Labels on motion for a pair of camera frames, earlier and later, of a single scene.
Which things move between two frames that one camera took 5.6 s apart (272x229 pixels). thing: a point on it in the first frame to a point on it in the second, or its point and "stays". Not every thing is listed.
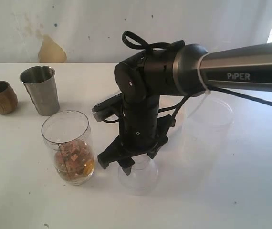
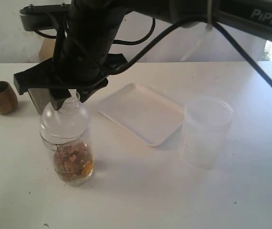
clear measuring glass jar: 67,134 stays
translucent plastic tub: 207,124 stays
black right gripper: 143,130 to 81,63
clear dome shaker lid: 142,177 to 70,124
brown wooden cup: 0,97 stays
